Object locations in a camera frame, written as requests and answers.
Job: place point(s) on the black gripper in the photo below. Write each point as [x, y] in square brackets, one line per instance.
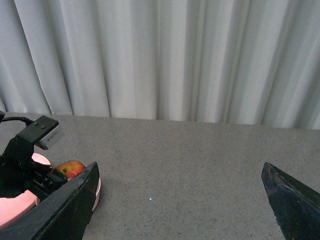
[67, 207]

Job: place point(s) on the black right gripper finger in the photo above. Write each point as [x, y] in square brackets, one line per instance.
[295, 205]

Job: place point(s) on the red apple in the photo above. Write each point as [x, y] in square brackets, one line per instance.
[71, 168]

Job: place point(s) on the pink bowl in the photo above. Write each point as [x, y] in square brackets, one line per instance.
[11, 209]

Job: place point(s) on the white curtain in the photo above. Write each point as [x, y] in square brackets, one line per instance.
[251, 62]

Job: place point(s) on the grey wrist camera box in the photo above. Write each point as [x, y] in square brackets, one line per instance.
[44, 132]

